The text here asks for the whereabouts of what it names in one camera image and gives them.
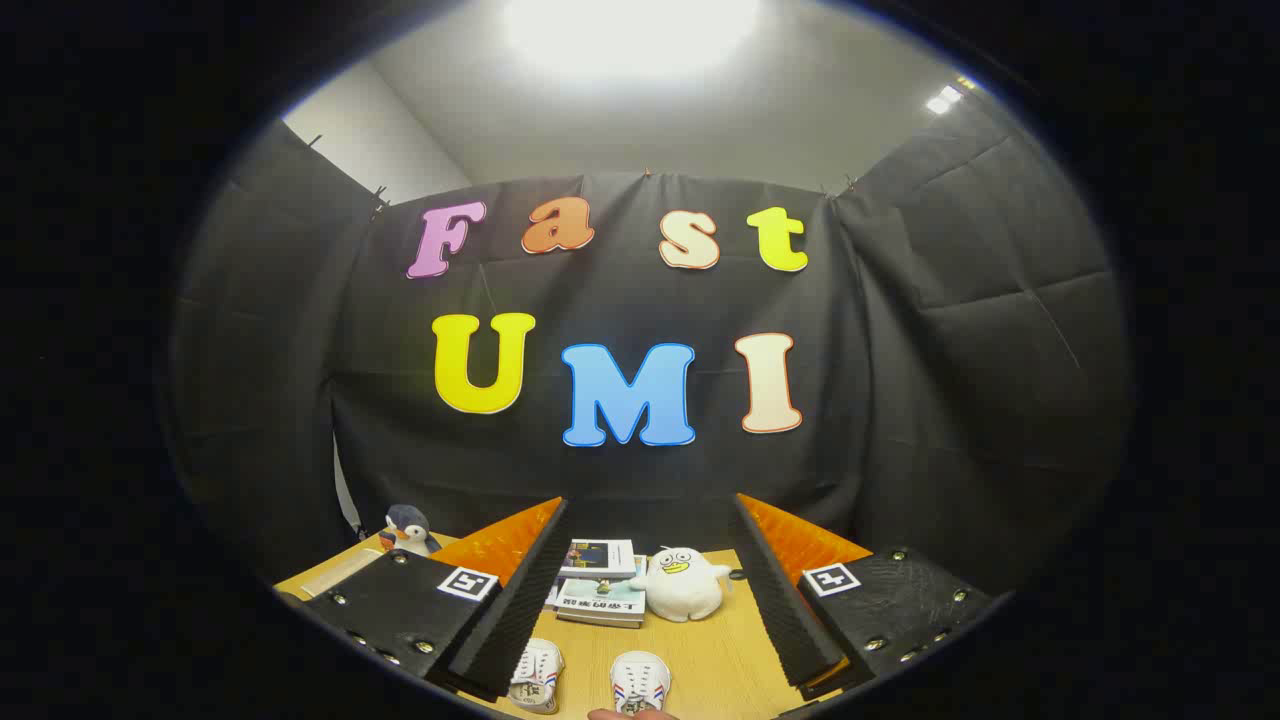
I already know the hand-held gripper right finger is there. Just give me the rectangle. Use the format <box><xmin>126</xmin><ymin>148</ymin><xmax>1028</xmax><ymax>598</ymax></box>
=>
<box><xmin>733</xmin><ymin>493</ymin><xmax>993</xmax><ymax>691</ymax></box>

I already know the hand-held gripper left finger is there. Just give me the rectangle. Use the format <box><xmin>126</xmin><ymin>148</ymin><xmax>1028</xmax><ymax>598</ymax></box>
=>
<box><xmin>300</xmin><ymin>497</ymin><xmax>571</xmax><ymax>699</ymax></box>

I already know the white striped canvas shoe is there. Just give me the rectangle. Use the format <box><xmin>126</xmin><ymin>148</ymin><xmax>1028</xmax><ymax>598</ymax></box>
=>
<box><xmin>508</xmin><ymin>638</ymin><xmax>566</xmax><ymax>714</ymax></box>
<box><xmin>610</xmin><ymin>650</ymin><xmax>672</xmax><ymax>717</ymax></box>

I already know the beige fabric storage box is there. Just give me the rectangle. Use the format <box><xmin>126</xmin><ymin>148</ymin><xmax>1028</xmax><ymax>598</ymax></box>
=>
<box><xmin>300</xmin><ymin>545</ymin><xmax>401</xmax><ymax>601</ymax></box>

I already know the thick book pale blue cover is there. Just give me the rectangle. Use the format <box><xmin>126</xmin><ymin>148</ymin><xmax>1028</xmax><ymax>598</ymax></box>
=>
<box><xmin>555</xmin><ymin>577</ymin><xmax>647</xmax><ymax>621</ymax></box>

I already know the white book blue picture cover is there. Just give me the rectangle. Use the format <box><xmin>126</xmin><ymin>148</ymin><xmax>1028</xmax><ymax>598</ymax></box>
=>
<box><xmin>560</xmin><ymin>539</ymin><xmax>638</xmax><ymax>581</ymax></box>

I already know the white duck plush toy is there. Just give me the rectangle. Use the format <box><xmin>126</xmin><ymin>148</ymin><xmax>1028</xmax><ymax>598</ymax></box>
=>
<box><xmin>630</xmin><ymin>546</ymin><xmax>733</xmax><ymax>623</ymax></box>

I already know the grey penguin plush toy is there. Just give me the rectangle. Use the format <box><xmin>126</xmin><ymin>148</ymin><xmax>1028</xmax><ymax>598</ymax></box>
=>
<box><xmin>378</xmin><ymin>504</ymin><xmax>443</xmax><ymax>557</ymax></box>

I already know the large ceiling light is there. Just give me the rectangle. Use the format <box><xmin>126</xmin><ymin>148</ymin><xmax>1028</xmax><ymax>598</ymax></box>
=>
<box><xmin>500</xmin><ymin>0</ymin><xmax>763</xmax><ymax>83</ymax></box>

